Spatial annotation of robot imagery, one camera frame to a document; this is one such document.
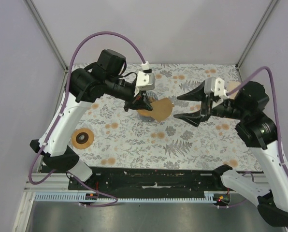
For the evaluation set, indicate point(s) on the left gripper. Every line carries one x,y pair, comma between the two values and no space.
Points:
138,102

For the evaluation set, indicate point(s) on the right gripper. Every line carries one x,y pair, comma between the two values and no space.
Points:
195,118

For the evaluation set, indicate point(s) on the brown paper coffee filter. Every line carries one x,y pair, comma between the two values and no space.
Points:
162,109

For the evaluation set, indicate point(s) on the clear glass dripper cone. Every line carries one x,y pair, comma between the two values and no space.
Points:
151,96

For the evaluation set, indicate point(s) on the glass coffee server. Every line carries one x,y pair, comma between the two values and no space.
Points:
146,118

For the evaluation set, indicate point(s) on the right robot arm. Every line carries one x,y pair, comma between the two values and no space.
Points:
259,133

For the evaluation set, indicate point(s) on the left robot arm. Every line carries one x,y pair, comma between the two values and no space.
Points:
105,76

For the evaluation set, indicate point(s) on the floral table mat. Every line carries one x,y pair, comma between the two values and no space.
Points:
108,136

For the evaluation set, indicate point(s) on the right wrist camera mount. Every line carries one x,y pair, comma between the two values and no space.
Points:
216,86

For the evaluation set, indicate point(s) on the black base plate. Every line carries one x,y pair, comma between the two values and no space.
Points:
130,182

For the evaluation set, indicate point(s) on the blue cable duct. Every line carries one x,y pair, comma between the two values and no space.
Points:
85,197

